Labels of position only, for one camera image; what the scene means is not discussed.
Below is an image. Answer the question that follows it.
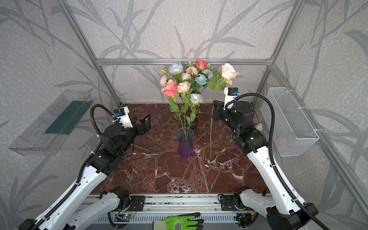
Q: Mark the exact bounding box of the pink white flower bunch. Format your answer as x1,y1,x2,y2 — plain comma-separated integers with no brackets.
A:
209,118,263,161

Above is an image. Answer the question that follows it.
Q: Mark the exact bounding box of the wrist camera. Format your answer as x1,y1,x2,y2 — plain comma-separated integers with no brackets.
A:
113,106,133,128
224,87,239,110

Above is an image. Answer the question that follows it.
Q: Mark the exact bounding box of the red glass vase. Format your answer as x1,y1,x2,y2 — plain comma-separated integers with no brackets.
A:
189,113,198,129

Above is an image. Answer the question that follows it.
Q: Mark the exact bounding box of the light blue flower stem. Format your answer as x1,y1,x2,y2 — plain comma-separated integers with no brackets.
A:
195,69,213,86

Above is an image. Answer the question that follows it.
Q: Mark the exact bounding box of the blue purple glass vase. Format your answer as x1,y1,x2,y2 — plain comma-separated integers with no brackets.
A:
176,127,195,159

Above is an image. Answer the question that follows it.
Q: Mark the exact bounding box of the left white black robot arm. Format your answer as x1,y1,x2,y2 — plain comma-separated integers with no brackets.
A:
19,104,151,230

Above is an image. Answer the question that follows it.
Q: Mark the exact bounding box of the green circuit board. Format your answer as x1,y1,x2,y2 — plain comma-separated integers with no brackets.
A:
116,214,135,222

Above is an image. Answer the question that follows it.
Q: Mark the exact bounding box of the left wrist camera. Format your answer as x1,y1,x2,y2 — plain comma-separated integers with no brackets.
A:
113,106,133,128

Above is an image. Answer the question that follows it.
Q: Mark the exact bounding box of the white wire mesh basket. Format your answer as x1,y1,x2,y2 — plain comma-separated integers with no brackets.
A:
266,87,320,157

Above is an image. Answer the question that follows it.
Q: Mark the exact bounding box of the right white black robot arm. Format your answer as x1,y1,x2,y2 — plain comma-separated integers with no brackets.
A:
212,94,327,230

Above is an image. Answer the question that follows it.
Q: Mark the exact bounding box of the green work glove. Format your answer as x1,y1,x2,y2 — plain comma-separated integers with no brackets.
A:
153,212,204,230

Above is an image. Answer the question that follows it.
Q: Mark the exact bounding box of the pink red rose stem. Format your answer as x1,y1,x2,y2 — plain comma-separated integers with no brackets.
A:
196,59,207,74

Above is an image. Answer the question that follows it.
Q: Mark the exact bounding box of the aluminium cage frame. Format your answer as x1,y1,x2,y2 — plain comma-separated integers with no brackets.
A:
57,1,368,214

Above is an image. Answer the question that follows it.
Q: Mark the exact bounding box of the clear plastic wall shelf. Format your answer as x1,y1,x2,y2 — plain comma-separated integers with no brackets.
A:
9,90,94,156

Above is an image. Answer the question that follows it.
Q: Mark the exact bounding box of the cream white rose stem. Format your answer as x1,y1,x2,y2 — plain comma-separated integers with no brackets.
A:
208,63,239,160

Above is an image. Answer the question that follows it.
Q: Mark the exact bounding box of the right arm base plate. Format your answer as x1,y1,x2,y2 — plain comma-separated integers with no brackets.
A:
217,194,238,211

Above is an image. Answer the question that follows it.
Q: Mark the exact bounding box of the white blue rose stem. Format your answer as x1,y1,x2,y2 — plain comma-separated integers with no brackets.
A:
168,62,184,83

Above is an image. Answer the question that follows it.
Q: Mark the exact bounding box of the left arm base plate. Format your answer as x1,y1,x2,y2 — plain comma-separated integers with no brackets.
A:
124,195,146,212

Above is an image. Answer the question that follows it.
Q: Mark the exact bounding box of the aluminium front rail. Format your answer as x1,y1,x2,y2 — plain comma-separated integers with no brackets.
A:
83,193,259,215

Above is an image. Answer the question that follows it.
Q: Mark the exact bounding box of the peach rose stem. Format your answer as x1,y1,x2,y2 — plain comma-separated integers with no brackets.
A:
160,75,177,87

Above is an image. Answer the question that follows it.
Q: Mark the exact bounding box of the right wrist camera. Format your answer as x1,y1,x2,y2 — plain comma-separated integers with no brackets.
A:
224,87,239,110

